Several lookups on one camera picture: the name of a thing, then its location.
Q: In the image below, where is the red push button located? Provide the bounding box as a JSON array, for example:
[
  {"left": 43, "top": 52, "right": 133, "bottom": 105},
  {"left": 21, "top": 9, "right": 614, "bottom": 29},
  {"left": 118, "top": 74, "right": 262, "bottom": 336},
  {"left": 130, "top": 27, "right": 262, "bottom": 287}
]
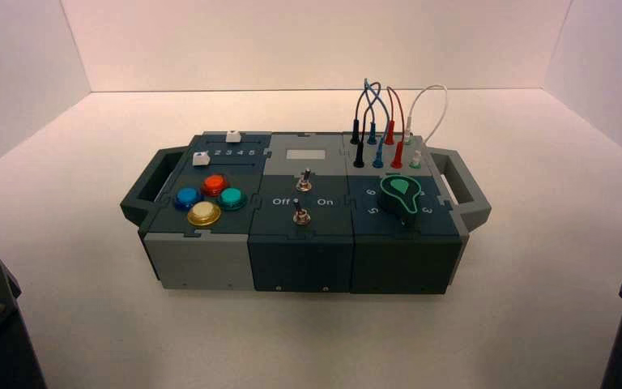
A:
[{"left": 201, "top": 174, "right": 230, "bottom": 198}]

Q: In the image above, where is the blue jumper cable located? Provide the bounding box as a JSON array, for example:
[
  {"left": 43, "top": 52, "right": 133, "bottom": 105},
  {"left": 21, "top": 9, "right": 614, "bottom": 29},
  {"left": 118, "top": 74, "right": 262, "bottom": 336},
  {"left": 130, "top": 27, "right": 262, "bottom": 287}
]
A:
[{"left": 363, "top": 78, "right": 393, "bottom": 169}]

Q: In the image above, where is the green push button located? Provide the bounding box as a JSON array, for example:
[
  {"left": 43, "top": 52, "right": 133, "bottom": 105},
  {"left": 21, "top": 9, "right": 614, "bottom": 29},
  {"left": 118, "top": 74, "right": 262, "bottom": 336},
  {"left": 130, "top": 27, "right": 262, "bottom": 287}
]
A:
[{"left": 217, "top": 187, "right": 248, "bottom": 212}]

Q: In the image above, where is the blue push button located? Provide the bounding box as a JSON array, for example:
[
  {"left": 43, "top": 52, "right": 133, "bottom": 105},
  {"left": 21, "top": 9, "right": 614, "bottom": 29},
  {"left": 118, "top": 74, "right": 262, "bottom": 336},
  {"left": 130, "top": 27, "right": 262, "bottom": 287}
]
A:
[{"left": 173, "top": 186, "right": 203, "bottom": 212}]

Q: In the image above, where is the dark green grey control box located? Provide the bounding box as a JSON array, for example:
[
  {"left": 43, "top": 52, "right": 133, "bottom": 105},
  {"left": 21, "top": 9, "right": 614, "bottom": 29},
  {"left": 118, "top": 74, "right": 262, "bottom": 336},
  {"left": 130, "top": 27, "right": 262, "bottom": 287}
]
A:
[{"left": 120, "top": 130, "right": 492, "bottom": 296}]

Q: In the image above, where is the yellow push button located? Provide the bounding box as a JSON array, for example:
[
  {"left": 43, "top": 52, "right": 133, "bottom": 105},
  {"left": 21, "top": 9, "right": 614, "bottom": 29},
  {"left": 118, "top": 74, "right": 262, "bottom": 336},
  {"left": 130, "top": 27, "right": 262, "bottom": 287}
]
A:
[{"left": 186, "top": 201, "right": 223, "bottom": 229}]

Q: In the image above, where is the black jumper cable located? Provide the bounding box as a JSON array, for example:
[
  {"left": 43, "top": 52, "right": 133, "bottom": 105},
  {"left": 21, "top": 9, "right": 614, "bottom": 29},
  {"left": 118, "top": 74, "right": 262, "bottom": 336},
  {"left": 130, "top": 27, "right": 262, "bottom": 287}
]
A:
[{"left": 349, "top": 81, "right": 383, "bottom": 169}]

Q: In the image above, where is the green rotary knob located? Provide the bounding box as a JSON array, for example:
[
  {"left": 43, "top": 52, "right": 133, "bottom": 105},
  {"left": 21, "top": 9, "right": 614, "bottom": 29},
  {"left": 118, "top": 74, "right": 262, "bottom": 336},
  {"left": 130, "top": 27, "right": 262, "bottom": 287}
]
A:
[{"left": 377, "top": 174, "right": 424, "bottom": 230}]

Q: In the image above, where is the white jumper cable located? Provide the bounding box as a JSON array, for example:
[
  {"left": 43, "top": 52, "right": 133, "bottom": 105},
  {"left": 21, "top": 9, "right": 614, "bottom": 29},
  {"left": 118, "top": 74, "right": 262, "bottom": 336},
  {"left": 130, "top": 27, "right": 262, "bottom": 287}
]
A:
[{"left": 404, "top": 84, "right": 449, "bottom": 169}]

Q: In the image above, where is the red jumper cable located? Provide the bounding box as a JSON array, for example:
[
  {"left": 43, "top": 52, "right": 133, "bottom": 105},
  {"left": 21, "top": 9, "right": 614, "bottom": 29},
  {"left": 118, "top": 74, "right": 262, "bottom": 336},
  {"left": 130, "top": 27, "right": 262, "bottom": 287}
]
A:
[{"left": 385, "top": 87, "right": 406, "bottom": 170}]

